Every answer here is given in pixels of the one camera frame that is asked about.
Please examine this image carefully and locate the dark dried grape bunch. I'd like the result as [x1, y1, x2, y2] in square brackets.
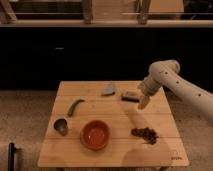
[131, 127, 158, 145]

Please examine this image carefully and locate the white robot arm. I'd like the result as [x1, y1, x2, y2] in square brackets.
[138, 60, 213, 124]

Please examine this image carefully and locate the dark chalkboard eraser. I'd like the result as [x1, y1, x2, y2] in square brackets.
[121, 91, 139, 102]

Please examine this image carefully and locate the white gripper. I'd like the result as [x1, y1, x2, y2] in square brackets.
[138, 77, 162, 109]

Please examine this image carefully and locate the green pepper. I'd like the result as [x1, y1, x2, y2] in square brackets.
[67, 99, 85, 117]

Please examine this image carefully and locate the wooden shelf rail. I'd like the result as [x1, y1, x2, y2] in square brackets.
[0, 0, 213, 28]

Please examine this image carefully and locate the grey folded cloth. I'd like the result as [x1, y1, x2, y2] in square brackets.
[101, 82, 115, 96]

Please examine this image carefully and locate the red bowl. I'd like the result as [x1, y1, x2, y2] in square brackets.
[80, 120, 110, 151]

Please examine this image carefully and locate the small metal cup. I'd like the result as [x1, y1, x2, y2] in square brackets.
[54, 118, 68, 136]

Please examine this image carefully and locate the black bar object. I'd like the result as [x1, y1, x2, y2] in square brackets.
[8, 142, 16, 171]

